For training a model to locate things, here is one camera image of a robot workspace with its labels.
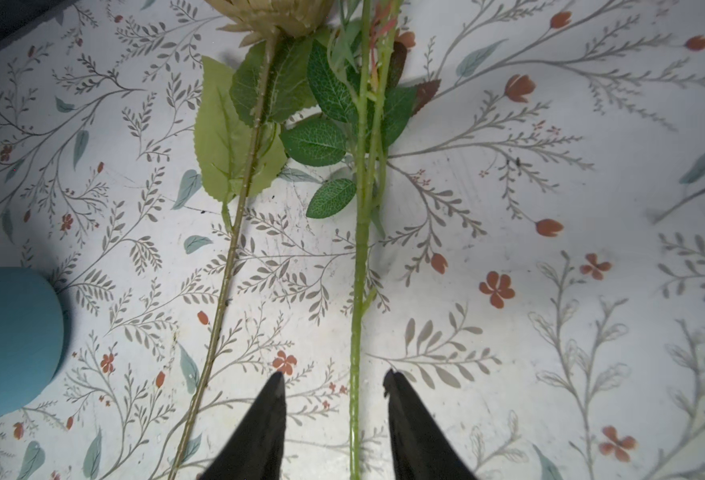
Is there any peach flower stem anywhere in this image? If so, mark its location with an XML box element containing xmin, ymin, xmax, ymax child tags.
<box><xmin>168</xmin><ymin>0</ymin><xmax>332</xmax><ymax>478</ymax></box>

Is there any red berry sprig stem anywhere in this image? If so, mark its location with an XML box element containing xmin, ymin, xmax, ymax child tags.
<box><xmin>282</xmin><ymin>1</ymin><xmax>420</xmax><ymax>479</ymax></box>

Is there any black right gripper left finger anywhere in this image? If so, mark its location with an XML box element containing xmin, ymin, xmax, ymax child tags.
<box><xmin>200</xmin><ymin>372</ymin><xmax>286</xmax><ymax>480</ymax></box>

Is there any teal ceramic vase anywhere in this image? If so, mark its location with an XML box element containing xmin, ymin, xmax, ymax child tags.
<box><xmin>0</xmin><ymin>268</ymin><xmax>66</xmax><ymax>417</ymax></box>

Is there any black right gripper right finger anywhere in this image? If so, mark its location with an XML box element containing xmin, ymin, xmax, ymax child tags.
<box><xmin>383</xmin><ymin>370</ymin><xmax>475</xmax><ymax>480</ymax></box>

